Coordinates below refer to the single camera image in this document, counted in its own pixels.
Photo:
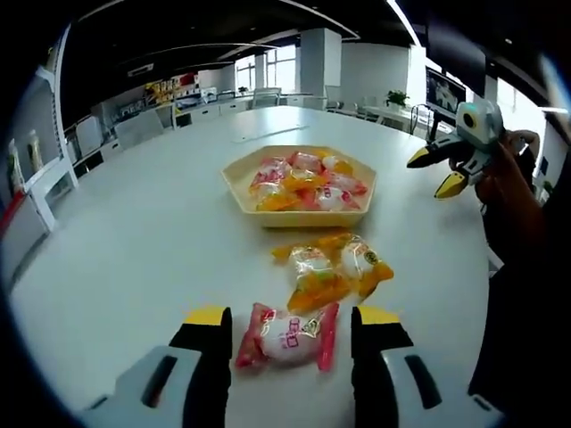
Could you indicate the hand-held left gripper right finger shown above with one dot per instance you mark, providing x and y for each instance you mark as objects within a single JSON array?
[{"x": 374, "y": 361}]

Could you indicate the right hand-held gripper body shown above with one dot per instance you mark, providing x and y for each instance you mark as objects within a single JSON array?
[{"x": 484, "y": 129}]

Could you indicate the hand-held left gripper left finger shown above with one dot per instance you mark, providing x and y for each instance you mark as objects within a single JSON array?
[{"x": 201, "y": 361}]

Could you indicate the pink marshmallow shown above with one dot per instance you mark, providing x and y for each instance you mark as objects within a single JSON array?
[{"x": 285, "y": 343}]

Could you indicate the yellow marshmallow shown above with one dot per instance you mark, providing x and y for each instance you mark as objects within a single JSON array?
[
  {"x": 312, "y": 265},
  {"x": 363, "y": 263}
]

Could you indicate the pile of marshmallows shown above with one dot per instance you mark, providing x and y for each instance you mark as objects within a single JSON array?
[{"x": 303, "y": 183}]

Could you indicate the cream hexagonal bowl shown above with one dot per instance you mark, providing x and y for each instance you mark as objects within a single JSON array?
[{"x": 312, "y": 219}]

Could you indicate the person's right hand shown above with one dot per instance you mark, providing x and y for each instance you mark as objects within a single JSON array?
[{"x": 499, "y": 178}]

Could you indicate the white background desk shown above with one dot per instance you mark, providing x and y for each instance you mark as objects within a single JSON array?
[{"x": 388, "y": 111}]

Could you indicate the black hanging screen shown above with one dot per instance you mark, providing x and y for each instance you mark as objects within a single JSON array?
[{"x": 455, "y": 53}]

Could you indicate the white table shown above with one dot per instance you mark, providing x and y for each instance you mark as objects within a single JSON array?
[{"x": 134, "y": 267}]

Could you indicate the white office chair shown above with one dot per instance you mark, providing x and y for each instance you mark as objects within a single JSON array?
[{"x": 333, "y": 96}]

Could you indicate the ceiling light strip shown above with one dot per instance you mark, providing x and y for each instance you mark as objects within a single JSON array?
[{"x": 406, "y": 20}]

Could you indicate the person's black shirt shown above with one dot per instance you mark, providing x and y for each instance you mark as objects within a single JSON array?
[{"x": 526, "y": 334}]

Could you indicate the row of white cabinets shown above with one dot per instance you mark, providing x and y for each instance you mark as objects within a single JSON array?
[{"x": 209, "y": 109}]

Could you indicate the grey mesh office chair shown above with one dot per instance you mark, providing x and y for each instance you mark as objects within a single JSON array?
[{"x": 138, "y": 129}]

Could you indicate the white shelf unit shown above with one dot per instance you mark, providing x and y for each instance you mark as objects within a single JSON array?
[{"x": 44, "y": 174}]

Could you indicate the tall white appliance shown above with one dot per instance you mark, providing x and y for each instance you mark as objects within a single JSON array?
[{"x": 89, "y": 136}]

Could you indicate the red box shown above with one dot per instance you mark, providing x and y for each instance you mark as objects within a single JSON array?
[{"x": 187, "y": 80}]

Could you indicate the cream drink bottle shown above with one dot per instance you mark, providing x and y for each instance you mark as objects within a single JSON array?
[{"x": 34, "y": 149}]

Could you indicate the white green drink bottle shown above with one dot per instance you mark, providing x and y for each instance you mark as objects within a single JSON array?
[{"x": 13, "y": 165}]

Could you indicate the yellow display rack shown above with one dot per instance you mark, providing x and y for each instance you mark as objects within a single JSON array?
[{"x": 158, "y": 91}]

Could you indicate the ceiling air vent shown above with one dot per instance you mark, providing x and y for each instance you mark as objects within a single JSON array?
[{"x": 140, "y": 70}]

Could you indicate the wall monitor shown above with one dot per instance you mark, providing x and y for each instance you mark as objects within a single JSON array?
[{"x": 444, "y": 91}]

